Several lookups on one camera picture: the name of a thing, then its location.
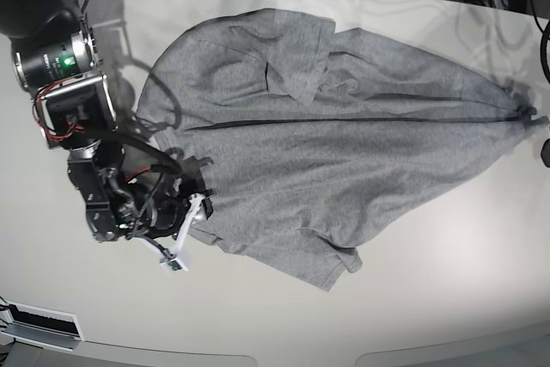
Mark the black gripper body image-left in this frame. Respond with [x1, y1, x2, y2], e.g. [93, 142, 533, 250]
[128, 168, 205, 239]

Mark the grey t-shirt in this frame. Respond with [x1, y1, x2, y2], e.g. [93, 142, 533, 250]
[137, 9, 548, 291]

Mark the black robot arm image-left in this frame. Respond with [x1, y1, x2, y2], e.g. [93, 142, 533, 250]
[1, 0, 212, 242]

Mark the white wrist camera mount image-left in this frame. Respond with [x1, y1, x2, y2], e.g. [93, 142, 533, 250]
[138, 193, 206, 272]

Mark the silver cable tray slot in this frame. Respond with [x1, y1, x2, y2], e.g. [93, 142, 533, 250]
[1, 300, 85, 352]

